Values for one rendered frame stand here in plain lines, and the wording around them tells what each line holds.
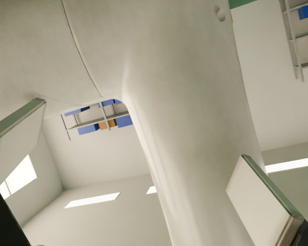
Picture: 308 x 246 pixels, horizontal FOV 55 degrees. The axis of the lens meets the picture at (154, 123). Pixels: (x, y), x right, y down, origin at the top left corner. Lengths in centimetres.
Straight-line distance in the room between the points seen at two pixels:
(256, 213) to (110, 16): 17
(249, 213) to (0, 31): 22
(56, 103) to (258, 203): 19
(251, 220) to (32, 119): 13
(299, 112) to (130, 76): 628
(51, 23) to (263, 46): 604
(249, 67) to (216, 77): 600
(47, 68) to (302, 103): 629
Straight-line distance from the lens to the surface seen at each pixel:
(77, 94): 27
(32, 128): 18
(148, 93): 24
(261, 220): 17
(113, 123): 630
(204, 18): 25
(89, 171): 754
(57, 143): 771
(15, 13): 27
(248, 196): 19
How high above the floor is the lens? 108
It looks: 10 degrees up
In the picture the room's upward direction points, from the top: 163 degrees clockwise
